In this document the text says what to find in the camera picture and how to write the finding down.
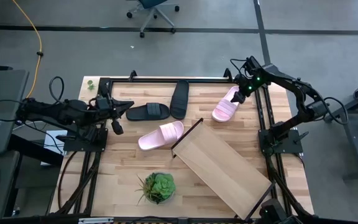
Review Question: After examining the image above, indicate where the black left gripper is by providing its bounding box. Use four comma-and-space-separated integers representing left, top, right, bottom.
96, 96, 135, 121

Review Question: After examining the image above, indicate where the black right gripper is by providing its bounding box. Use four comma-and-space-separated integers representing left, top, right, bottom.
231, 70, 262, 105

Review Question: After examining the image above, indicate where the black slide sandal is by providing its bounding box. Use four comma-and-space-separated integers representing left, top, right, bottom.
125, 102, 171, 122
169, 80, 190, 121

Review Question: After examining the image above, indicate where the pink slide sandal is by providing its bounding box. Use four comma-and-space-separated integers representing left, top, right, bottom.
211, 85, 241, 123
137, 120, 185, 152

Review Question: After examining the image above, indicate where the wooden shelf with black legs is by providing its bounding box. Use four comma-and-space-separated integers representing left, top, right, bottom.
170, 117, 275, 222

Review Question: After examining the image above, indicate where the succulent plant in white pot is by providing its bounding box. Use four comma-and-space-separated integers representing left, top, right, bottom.
134, 172, 177, 207

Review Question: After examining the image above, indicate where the teal office chair grey base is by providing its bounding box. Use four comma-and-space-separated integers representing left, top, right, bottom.
126, 0, 180, 39

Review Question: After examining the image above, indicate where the black device with green light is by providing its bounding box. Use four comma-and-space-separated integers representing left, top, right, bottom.
257, 198, 304, 224

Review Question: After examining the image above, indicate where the dark grey side desk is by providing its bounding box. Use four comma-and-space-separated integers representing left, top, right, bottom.
0, 68, 30, 156

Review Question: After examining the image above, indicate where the black low side desk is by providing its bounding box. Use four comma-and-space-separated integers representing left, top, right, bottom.
0, 150, 21, 222

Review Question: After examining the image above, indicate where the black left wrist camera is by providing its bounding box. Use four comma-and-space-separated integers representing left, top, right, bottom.
111, 119, 125, 136

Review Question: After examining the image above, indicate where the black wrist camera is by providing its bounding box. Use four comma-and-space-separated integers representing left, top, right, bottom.
111, 119, 125, 136
242, 55, 260, 74

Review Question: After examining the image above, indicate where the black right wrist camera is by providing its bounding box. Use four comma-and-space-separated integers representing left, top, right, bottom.
242, 55, 260, 74

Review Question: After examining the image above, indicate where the black aluminium table frame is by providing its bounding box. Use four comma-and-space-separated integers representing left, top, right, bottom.
50, 70, 315, 224

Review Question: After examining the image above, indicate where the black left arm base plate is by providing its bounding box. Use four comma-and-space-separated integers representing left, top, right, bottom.
63, 127, 109, 153

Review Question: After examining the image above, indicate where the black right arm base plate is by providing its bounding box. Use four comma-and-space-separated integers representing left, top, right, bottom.
258, 129, 304, 156

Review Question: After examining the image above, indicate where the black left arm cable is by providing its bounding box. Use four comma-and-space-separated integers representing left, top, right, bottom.
48, 75, 65, 105

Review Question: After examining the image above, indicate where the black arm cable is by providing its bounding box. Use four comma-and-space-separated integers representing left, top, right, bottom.
48, 75, 65, 105
321, 96, 350, 126

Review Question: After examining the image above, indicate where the yellow floor cable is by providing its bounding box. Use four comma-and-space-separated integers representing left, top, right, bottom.
11, 0, 43, 100

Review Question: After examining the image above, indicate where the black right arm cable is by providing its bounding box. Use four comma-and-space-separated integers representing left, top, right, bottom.
321, 96, 350, 126

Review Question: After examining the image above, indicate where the silver metal bracket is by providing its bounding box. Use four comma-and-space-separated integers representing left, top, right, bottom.
78, 217, 115, 224

